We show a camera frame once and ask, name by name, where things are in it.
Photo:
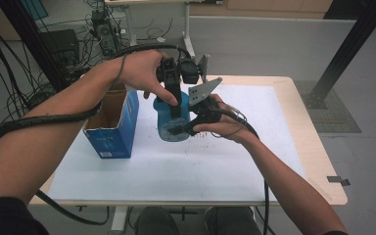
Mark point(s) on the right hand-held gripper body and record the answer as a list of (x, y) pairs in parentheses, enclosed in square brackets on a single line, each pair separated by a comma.
[(205, 109)]

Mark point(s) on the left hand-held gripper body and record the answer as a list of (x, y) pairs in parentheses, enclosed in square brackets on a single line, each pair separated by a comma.
[(189, 70)]

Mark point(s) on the blue plastic bottle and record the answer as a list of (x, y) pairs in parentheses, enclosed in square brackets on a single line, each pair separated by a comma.
[(164, 114)]

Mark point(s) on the person's right hand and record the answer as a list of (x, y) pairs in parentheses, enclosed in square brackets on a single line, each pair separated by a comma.
[(231, 130)]

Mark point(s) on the person's left hand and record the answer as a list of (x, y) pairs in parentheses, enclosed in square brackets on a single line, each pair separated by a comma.
[(140, 70)]

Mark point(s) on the white background desk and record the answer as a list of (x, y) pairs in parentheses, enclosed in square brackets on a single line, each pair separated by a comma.
[(188, 36)]

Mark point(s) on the white table mat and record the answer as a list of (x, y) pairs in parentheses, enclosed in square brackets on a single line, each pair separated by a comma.
[(192, 169)]

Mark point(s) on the blue cardboard box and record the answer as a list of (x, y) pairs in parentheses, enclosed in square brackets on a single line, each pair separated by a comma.
[(120, 130)]

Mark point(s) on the black computer tower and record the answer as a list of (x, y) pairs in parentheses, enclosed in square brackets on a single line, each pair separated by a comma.
[(106, 36)]

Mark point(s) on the person's left leg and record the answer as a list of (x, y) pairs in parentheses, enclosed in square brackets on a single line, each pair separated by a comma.
[(156, 223)]

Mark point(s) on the person's leg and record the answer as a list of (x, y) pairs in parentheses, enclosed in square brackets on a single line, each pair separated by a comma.
[(156, 223), (230, 223)]

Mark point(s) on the person's right leg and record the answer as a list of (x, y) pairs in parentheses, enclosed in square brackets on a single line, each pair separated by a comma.
[(230, 223)]

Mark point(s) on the wooden cabinet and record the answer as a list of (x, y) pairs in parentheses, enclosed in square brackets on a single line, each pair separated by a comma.
[(274, 8)]

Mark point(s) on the light wooden table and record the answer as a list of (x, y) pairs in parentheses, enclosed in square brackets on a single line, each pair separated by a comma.
[(316, 156)]

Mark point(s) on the black equipment case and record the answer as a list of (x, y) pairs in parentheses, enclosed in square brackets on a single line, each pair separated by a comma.
[(62, 45)]

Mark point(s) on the dark floor mat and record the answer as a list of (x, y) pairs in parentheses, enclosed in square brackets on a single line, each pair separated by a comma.
[(336, 111)]

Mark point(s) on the black table clip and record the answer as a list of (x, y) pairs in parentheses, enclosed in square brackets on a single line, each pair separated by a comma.
[(338, 180)]

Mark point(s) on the blue panel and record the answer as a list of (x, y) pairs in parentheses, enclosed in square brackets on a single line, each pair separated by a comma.
[(34, 8)]

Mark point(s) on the person's dark sleeve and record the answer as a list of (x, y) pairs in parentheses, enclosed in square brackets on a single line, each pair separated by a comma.
[(9, 218)]

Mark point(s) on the black frame post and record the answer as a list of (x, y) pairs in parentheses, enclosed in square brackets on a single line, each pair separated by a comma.
[(32, 42), (349, 49)]

